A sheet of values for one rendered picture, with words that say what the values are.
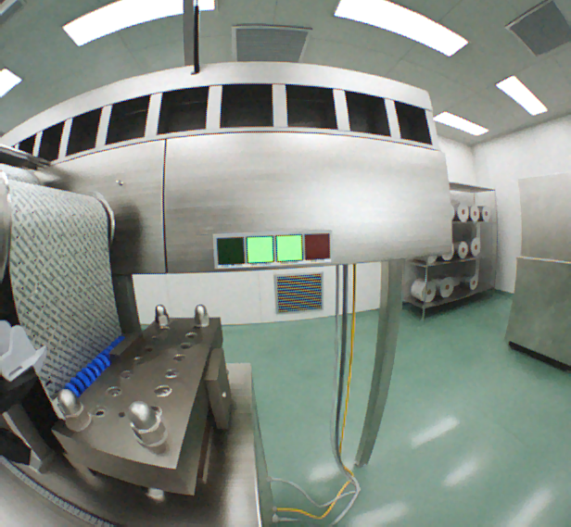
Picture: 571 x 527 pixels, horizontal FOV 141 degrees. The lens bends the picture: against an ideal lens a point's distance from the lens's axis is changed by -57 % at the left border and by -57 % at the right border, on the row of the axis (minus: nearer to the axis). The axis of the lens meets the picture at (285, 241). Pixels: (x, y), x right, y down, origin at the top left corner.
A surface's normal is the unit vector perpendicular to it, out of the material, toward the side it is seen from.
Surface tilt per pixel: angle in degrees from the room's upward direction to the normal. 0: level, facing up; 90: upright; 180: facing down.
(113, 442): 0
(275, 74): 90
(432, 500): 0
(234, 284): 90
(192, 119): 90
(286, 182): 90
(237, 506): 0
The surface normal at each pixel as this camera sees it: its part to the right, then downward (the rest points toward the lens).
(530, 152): -0.99, 0.04
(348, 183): 0.14, 0.05
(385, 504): -0.04, -1.00
